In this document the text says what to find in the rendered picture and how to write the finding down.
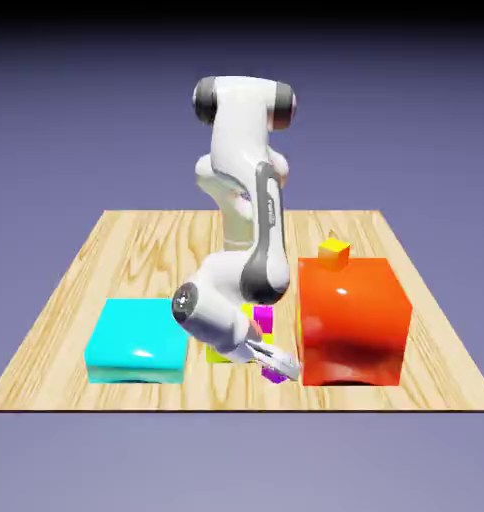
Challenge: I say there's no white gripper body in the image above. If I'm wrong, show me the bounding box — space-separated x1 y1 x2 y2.
244 340 301 382

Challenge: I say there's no small purple cube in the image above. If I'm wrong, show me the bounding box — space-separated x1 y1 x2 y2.
260 367 288 385

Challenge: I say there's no small magenta cube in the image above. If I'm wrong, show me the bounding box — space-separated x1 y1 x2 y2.
252 305 275 335

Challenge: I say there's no small yellow cube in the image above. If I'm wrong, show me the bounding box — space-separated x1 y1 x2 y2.
317 237 352 273

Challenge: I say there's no large yellow box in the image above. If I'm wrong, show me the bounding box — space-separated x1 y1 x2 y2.
205 302 276 365

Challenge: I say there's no large orange box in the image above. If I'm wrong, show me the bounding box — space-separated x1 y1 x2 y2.
296 256 413 388

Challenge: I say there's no large cyan box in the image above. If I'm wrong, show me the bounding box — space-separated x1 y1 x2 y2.
84 297 190 385

